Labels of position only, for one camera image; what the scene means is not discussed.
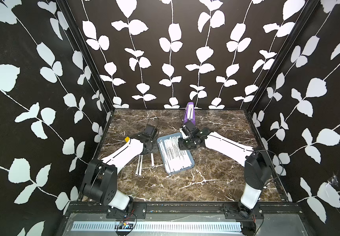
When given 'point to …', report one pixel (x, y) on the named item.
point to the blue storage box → (189, 152)
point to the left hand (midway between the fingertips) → (153, 146)
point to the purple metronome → (189, 112)
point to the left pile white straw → (138, 169)
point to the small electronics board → (126, 225)
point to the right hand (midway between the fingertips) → (177, 144)
